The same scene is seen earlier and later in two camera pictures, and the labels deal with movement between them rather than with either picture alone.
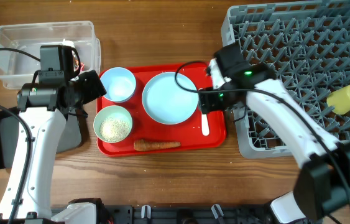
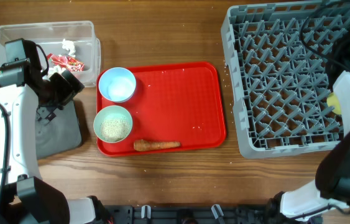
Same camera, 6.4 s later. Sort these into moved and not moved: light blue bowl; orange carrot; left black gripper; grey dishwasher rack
Moved: left black gripper
Not moved: orange carrot; light blue bowl; grey dishwasher rack
